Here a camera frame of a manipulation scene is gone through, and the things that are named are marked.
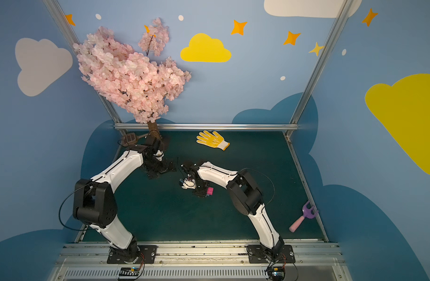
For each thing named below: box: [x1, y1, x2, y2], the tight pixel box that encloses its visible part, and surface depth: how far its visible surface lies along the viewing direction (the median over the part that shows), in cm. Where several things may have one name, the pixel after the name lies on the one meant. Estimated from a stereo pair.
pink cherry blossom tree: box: [72, 18, 192, 143], surface depth 76 cm
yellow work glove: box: [196, 129, 231, 151], surface depth 121 cm
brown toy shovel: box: [121, 132, 148, 147], surface depth 117 cm
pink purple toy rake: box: [288, 200, 319, 233], surface depth 87 cm
